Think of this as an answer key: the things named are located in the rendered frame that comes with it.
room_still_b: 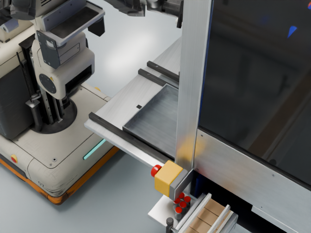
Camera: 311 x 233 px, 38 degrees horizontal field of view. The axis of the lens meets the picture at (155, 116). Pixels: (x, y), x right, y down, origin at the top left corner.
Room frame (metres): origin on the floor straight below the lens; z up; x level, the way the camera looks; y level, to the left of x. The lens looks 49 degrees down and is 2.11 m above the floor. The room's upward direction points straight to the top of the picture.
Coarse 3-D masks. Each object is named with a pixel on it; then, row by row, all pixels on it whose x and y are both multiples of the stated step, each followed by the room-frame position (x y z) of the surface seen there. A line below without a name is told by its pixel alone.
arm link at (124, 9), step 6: (108, 0) 1.13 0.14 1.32; (114, 0) 1.13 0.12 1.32; (120, 0) 1.13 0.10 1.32; (126, 0) 1.14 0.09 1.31; (132, 0) 1.16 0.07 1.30; (138, 0) 1.19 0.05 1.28; (114, 6) 1.15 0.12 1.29; (120, 6) 1.14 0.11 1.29; (126, 6) 1.14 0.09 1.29; (132, 6) 1.15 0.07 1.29; (138, 6) 1.17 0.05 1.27; (126, 12) 1.17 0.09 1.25
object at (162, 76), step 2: (160, 76) 1.26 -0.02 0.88; (162, 76) 1.26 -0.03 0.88; (164, 76) 1.26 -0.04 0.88; (160, 78) 1.25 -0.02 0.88; (162, 78) 1.25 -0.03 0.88; (164, 78) 1.25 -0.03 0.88; (166, 78) 1.25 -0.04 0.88; (168, 78) 1.25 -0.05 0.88; (166, 80) 1.24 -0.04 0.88; (168, 80) 1.24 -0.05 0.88; (170, 80) 1.24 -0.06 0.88; (172, 80) 1.24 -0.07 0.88; (168, 82) 1.23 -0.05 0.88; (170, 82) 1.23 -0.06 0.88; (172, 82) 1.23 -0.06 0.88; (174, 82) 1.23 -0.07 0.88; (176, 82) 1.23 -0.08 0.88; (172, 84) 1.22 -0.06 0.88; (174, 84) 1.22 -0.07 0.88; (176, 84) 1.22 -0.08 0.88; (178, 84) 1.22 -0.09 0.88; (176, 86) 1.21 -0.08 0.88; (178, 86) 1.21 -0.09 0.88
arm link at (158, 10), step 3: (165, 0) 1.18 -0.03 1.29; (147, 6) 1.17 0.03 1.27; (162, 6) 1.17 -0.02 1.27; (147, 9) 1.17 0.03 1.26; (150, 9) 1.17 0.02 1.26; (153, 9) 1.17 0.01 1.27; (156, 9) 1.16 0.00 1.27; (159, 9) 1.16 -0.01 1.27; (156, 12) 1.17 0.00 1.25; (159, 12) 1.16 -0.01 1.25
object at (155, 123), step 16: (160, 96) 1.16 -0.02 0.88; (176, 96) 1.16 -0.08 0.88; (144, 112) 1.08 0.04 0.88; (160, 112) 1.08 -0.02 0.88; (176, 112) 1.08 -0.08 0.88; (128, 128) 1.00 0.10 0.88; (144, 128) 1.00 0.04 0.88; (160, 128) 1.00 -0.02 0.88; (176, 128) 1.00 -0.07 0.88; (160, 144) 0.93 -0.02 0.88
